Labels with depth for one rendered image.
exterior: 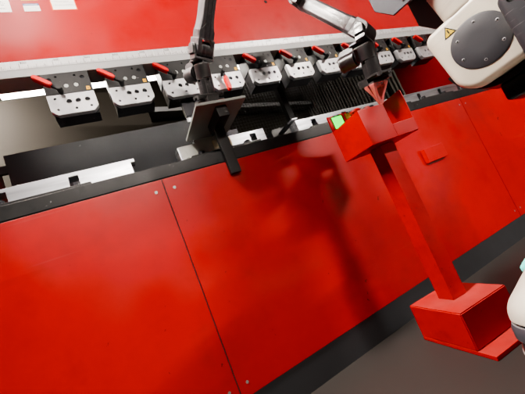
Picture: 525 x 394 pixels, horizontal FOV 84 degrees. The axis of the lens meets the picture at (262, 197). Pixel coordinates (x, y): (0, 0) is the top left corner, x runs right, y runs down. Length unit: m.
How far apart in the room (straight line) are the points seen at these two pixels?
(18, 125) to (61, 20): 1.69
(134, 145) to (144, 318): 1.06
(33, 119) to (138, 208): 2.19
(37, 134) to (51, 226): 2.06
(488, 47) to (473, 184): 1.17
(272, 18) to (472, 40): 1.13
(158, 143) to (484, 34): 1.49
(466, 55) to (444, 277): 0.65
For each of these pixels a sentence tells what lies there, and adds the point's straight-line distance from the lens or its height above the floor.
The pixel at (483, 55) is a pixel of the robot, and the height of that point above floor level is 0.69.
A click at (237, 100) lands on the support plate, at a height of 0.99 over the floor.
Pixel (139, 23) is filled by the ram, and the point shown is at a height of 1.53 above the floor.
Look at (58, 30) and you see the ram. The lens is 1.46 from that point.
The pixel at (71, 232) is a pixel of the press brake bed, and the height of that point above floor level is 0.75.
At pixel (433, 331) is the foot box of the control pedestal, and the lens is 1.17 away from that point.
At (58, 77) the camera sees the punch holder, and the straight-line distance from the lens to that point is 1.34.
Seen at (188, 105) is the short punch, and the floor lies 1.15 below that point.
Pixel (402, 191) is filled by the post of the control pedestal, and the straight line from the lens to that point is 1.07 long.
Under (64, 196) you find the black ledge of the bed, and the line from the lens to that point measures 1.03.
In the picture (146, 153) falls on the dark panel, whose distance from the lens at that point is 1.76.
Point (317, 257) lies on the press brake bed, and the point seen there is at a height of 0.38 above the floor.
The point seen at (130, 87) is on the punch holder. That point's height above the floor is 1.24.
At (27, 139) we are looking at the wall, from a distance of 3.01.
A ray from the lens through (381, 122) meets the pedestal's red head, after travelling 1.04.
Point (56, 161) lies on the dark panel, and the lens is 1.79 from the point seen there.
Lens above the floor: 0.53
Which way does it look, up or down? 7 degrees up
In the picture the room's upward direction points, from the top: 22 degrees counter-clockwise
